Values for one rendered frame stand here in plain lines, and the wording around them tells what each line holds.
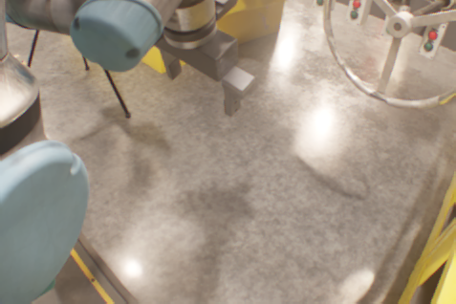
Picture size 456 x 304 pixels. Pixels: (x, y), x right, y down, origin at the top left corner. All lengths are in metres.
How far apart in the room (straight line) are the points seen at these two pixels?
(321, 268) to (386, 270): 0.27
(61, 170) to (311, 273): 1.12
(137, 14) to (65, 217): 0.17
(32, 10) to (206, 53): 0.22
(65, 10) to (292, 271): 1.08
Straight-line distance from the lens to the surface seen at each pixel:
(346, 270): 1.30
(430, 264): 1.30
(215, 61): 0.44
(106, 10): 0.29
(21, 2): 0.38
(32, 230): 0.19
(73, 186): 0.20
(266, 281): 1.19
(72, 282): 0.84
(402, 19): 0.73
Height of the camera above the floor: 1.04
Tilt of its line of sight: 39 degrees down
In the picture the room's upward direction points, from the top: 7 degrees clockwise
